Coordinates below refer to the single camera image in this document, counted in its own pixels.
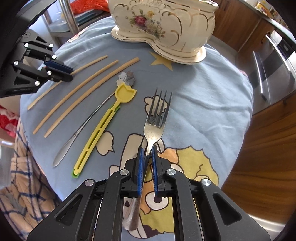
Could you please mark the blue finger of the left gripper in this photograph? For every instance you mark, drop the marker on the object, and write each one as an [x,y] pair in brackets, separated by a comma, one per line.
[58,66]
[58,75]

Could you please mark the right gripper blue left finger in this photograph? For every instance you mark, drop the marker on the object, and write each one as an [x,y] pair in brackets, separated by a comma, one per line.
[140,161]

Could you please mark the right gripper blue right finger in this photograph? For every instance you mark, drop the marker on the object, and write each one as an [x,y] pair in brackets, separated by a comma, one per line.
[155,159]

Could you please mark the silver metal fork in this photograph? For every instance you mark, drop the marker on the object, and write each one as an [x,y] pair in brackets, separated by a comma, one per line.
[153,131]

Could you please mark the yellow tulip slotted utensil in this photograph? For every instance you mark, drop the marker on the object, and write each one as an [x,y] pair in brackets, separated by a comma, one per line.
[123,94]

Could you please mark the wooden kitchen cabinets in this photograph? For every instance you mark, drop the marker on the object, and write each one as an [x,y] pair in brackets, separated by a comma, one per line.
[262,181]

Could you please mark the metal storage rack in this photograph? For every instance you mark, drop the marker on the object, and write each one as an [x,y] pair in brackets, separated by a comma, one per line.
[62,24]

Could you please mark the light blue cartoon tablecloth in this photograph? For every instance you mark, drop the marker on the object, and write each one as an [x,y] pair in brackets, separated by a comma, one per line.
[210,111]

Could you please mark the red plastic bag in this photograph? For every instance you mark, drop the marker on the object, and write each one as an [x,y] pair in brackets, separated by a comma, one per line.
[81,6]

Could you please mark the plaid cloth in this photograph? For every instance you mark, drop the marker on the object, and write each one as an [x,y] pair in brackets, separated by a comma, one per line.
[29,198]

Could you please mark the cream floral ceramic utensil holder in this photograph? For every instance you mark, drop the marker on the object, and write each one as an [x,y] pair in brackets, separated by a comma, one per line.
[177,30]

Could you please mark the stainless steel oven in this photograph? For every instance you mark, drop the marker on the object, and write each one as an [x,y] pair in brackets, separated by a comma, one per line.
[273,74]

